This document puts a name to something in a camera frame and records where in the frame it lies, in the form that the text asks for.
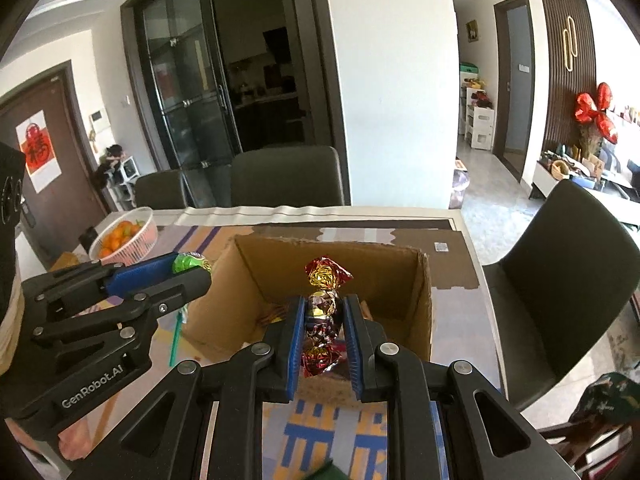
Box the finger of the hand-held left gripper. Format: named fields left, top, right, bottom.
left=22, top=254, right=176, bottom=318
left=30, top=272, right=212, bottom=356

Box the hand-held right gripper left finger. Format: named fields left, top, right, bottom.
left=65, top=296, right=307, bottom=480

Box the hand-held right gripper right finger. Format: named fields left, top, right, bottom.
left=342, top=295, right=581, bottom=480

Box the large green lollipop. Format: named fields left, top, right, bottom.
left=169, top=252, right=212, bottom=367

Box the red gold foil candy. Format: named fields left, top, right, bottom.
left=301, top=256, right=353, bottom=378

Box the brown cardboard box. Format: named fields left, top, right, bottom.
left=182, top=234, right=433, bottom=403

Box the pink plastic basket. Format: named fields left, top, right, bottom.
left=89, top=206, right=159, bottom=266

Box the pile of oranges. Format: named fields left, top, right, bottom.
left=97, top=219, right=146, bottom=258

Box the yellow woven mat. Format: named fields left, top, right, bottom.
left=50, top=252, right=88, bottom=273

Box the small white shelf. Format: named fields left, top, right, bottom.
left=107, top=156, right=140, bottom=211

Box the dark plush toy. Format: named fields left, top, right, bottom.
left=96, top=144, right=126, bottom=186

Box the red and white door poster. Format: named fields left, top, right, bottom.
left=15, top=109, right=62, bottom=192

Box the brown entrance door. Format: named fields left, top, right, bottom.
left=0, top=60, right=108, bottom=281

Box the purple plastic bag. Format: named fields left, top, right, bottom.
left=450, top=167, right=469, bottom=211

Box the black framed glass door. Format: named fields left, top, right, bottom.
left=122, top=0, right=346, bottom=206

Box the wooden chair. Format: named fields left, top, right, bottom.
left=540, top=417, right=640, bottom=480

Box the white drawer unit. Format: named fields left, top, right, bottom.
left=462, top=85, right=497, bottom=151

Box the white low cabinet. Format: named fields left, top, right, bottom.
left=530, top=160, right=640, bottom=221

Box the green floral cloth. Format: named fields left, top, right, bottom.
left=570, top=372, right=640, bottom=431

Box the brown interior door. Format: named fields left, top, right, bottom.
left=494, top=0, right=536, bottom=183

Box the red bow balloon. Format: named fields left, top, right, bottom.
left=574, top=81, right=619, bottom=145

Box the gold wall ornament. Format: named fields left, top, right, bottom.
left=562, top=16, right=580, bottom=72

